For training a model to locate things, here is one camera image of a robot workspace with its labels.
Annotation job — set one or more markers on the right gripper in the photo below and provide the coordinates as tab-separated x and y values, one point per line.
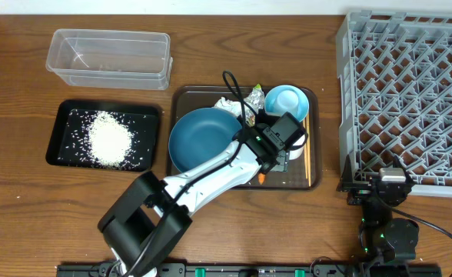
360	191

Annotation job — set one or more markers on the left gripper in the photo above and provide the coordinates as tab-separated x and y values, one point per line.
284	165

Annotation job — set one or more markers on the white pink cup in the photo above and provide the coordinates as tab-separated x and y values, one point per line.
297	151

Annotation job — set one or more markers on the orange carrot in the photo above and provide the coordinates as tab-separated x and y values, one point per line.
261	178

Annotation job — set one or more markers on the dark blue plate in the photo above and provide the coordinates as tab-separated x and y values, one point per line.
200	135

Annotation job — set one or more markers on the pile of white rice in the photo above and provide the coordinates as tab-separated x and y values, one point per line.
106	140

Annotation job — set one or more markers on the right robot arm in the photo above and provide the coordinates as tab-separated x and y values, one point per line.
388	242

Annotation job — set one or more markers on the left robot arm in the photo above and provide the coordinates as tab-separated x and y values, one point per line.
151	216

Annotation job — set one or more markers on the grey dishwasher rack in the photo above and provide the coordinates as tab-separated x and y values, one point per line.
395	71

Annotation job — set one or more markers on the wooden chopstick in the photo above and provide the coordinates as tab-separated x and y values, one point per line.
308	150
305	161

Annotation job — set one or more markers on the light blue cup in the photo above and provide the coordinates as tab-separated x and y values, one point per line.
286	101

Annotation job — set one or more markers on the light blue bowl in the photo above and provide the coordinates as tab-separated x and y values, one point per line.
303	107

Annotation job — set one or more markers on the silver green snack wrapper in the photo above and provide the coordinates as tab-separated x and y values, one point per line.
253	104

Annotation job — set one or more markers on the crumpled white tissue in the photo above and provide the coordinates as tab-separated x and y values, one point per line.
232	107

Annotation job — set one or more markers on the brown serving tray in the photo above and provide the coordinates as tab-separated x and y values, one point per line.
189	98

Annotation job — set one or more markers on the black rectangular tray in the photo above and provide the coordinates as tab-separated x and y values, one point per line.
95	105

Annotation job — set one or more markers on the clear plastic container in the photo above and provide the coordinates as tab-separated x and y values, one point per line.
111	58

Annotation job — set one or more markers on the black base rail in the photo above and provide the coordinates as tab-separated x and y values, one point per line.
315	270

